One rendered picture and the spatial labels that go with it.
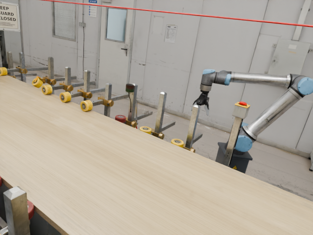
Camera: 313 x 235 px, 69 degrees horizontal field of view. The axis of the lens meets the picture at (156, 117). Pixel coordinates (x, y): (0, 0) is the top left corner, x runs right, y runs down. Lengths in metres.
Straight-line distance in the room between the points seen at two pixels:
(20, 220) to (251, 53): 3.80
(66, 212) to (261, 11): 3.76
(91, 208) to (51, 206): 0.14
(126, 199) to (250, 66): 3.42
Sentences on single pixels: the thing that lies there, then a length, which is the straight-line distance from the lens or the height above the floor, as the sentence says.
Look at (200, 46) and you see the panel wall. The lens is 4.28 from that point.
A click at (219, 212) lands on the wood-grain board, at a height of 0.90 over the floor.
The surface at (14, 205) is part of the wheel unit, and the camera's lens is 0.64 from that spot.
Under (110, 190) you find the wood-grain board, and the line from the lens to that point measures 1.01.
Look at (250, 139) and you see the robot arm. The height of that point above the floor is 0.84.
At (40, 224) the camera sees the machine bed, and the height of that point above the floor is 0.71.
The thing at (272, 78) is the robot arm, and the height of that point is 1.31.
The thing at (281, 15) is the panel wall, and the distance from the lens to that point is 4.05.
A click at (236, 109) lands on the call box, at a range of 1.33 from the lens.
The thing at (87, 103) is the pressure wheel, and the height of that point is 0.97.
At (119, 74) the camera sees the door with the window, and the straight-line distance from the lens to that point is 5.27.
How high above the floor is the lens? 1.54
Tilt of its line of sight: 21 degrees down
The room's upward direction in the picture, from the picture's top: 8 degrees clockwise
